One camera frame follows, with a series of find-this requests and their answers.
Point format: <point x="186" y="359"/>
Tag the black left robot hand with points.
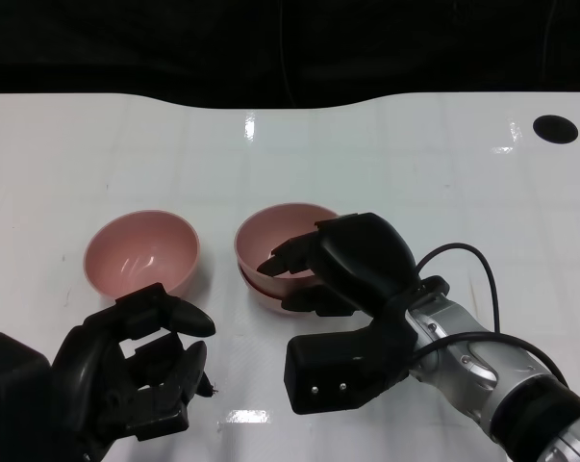
<point x="87" y="380"/>

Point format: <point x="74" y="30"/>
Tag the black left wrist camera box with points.
<point x="10" y="394"/>

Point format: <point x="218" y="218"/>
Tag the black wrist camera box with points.
<point x="328" y="366"/>
<point x="10" y="394"/>

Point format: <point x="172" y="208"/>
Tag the black cloth backdrop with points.
<point x="126" y="48"/>

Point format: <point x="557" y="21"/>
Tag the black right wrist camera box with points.
<point x="328" y="366"/>

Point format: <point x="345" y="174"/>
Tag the pink plastic bowl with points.
<point x="270" y="231"/>
<point x="265" y="296"/>
<point x="140" y="250"/>

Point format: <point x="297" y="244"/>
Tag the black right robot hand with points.
<point x="361" y="260"/>

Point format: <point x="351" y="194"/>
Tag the black round table grommet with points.
<point x="555" y="129"/>

